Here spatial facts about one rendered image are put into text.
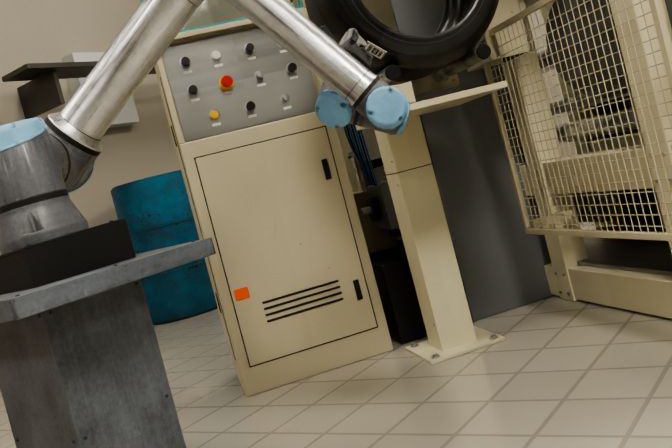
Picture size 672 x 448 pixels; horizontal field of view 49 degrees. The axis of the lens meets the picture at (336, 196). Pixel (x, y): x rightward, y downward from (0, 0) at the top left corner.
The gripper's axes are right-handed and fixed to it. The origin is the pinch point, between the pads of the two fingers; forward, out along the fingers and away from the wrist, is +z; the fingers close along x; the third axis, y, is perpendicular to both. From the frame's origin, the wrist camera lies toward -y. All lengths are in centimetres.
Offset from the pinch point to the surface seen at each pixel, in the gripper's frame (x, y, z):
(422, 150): -25, 50, 16
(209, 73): -66, -16, 32
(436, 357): -52, 88, -33
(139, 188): -267, 15, 150
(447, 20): 4.8, 29.6, 37.6
